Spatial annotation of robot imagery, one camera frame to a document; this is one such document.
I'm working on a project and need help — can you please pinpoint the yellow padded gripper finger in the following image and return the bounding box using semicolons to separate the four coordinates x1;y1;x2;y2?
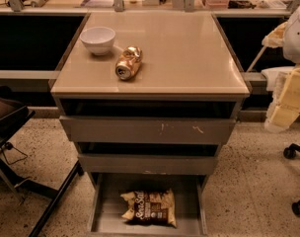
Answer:
262;22;287;48
264;65;300;132

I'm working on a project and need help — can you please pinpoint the brown chip bag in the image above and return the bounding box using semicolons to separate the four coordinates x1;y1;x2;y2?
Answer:
120;190;177;227

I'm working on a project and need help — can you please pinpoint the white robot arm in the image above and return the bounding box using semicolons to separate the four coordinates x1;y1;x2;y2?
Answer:
262;6;300;132

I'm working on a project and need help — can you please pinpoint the grey bottom drawer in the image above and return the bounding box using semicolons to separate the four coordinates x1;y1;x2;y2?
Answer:
85;174;207;237

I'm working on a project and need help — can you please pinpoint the grey drawer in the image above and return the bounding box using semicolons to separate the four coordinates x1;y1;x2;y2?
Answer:
85;174;207;237
78;143;218;175
58;99;238;146

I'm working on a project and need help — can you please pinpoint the grey drawer cabinet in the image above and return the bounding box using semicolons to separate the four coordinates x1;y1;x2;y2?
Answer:
48;11;253;183

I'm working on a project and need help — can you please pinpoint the grey middle drawer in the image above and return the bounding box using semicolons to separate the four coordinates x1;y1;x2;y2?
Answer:
78;143;218;175

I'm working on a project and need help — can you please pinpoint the grey top drawer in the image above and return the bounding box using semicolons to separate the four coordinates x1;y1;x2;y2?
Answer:
58;99;238;146

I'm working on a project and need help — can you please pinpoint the white rod with tip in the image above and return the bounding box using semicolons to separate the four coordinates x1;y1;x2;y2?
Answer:
246;46;266;73

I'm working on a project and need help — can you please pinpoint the white curved plastic cover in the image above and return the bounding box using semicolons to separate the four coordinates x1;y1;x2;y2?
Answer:
261;66;293;91

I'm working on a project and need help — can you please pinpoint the black office chair base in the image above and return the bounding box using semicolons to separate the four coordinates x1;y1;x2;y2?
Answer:
282;143;300;217

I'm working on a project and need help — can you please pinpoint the crushed gold soda can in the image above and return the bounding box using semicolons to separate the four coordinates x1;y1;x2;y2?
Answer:
115;45;143;81

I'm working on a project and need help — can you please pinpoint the white ceramic bowl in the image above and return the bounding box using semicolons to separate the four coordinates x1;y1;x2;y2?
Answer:
80;27;115;55

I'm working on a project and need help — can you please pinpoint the black chair left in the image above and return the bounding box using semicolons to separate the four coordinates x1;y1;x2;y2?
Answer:
0;86;84;237

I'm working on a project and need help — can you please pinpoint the black cable on floor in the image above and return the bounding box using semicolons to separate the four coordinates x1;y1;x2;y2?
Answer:
0;141;30;166

